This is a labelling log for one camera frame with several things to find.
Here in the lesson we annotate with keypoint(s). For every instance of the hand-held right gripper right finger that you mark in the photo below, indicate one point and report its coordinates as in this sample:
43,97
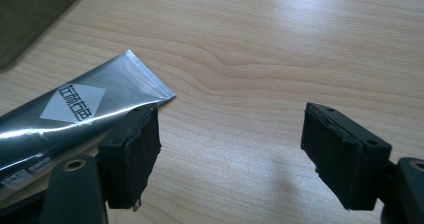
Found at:
343,157

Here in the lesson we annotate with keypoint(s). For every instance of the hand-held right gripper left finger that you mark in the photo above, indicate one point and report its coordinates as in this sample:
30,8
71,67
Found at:
128,164

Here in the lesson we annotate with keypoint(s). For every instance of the silver tube with white label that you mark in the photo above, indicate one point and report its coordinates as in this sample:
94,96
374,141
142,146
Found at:
63,124

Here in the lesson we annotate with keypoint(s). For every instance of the dark grey-green mat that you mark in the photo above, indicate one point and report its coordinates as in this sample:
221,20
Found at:
25,14

